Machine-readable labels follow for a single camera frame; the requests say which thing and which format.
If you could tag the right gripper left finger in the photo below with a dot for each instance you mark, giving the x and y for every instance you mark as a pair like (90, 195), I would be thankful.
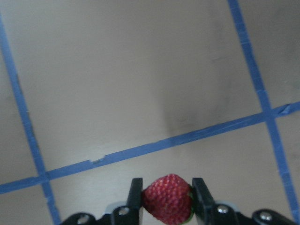
(131, 213)

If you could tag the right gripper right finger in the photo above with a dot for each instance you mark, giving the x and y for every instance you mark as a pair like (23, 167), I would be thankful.
(207, 210)

